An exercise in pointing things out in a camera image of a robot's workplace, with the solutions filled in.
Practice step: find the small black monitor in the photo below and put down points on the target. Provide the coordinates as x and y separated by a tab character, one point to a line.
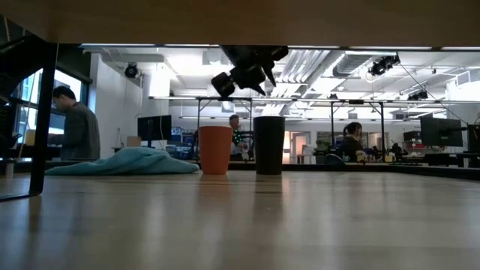
154	127

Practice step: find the large black monitor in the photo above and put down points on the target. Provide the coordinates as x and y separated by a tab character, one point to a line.
441	132

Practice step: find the black plastic cup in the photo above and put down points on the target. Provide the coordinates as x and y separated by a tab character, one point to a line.
269	146

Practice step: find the black ceiling speaker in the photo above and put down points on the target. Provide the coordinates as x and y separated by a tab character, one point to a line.
131	70

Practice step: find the orange plastic cup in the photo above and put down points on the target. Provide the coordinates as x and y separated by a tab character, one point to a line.
215	150

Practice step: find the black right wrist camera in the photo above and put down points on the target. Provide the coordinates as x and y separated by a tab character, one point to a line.
223	84

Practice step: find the cardboard box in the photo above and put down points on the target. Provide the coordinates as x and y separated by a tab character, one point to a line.
134	141

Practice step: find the black overhead rig frame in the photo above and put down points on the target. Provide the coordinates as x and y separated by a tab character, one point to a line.
332	127

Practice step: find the person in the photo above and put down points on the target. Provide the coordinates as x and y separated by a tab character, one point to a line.
351	144
78	131
237	146

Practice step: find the black table frame rail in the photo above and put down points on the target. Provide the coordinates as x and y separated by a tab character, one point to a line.
375	168

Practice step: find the black ceiling camera cluster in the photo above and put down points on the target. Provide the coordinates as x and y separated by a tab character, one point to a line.
382	65

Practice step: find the teal microfibre cloth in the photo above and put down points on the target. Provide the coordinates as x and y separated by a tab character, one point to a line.
127	163

